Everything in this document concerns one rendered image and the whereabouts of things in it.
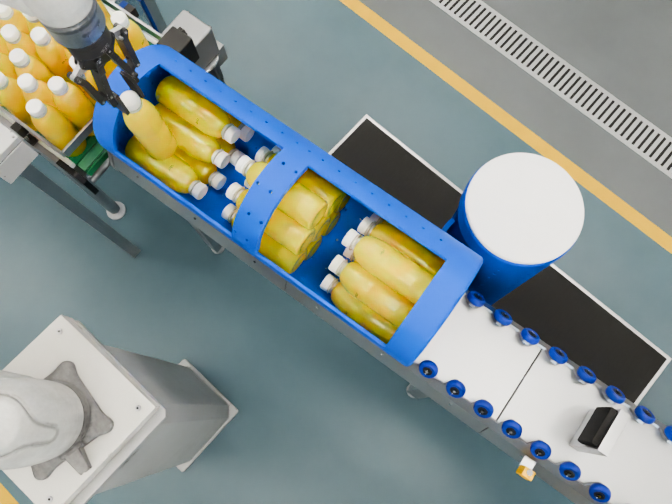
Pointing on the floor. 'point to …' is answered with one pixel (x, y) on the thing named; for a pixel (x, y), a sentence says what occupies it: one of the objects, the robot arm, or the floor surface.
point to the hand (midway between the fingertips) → (125, 93)
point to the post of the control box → (77, 208)
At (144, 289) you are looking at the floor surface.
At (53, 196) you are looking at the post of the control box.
